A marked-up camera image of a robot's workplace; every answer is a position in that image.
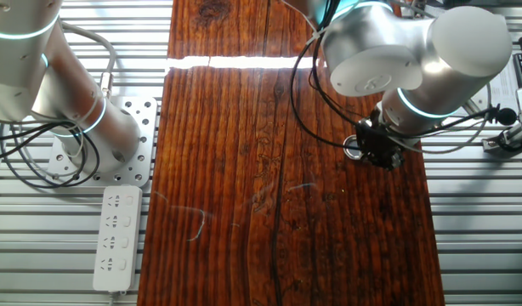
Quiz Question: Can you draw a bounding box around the wrist camera with grey bracket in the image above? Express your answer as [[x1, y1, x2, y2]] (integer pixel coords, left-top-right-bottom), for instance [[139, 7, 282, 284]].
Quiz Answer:
[[460, 97, 518, 127]]

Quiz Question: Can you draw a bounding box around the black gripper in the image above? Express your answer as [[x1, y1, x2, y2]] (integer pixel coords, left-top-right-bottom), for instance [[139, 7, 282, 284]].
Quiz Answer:
[[355, 118, 406, 171]]

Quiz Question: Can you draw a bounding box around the grey cable with metal connector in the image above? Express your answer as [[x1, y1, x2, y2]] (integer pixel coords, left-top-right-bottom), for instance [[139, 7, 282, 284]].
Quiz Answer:
[[60, 20, 118, 101]]

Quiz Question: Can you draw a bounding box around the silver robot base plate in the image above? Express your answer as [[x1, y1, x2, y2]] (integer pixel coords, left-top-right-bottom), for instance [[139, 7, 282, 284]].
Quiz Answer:
[[46, 95, 159, 188]]

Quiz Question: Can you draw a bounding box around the thin white cable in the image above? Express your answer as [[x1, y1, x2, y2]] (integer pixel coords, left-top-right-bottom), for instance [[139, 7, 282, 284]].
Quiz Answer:
[[16, 97, 96, 179]]

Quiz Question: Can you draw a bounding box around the wood grain table mat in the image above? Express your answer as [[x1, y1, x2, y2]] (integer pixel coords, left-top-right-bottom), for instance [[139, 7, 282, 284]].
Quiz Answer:
[[136, 0, 445, 306]]

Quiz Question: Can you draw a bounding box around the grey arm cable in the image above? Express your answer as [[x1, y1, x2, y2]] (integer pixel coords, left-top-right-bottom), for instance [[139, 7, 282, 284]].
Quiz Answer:
[[392, 82, 494, 155]]

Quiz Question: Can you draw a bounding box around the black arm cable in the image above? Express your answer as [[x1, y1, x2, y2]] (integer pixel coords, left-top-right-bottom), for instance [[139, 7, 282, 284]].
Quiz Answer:
[[289, 0, 500, 150]]

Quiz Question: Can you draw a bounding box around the black base cable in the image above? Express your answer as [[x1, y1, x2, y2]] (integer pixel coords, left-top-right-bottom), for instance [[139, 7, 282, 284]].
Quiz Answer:
[[0, 123, 90, 184], [0, 122, 101, 189]]

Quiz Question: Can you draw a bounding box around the printed paper sheet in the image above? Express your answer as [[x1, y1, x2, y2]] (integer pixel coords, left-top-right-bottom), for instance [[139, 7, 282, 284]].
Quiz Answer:
[[468, 63, 520, 116]]

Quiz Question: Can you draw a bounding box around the white power strip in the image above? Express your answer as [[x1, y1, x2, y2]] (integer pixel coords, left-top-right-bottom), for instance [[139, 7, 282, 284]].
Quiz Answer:
[[93, 184, 144, 306]]

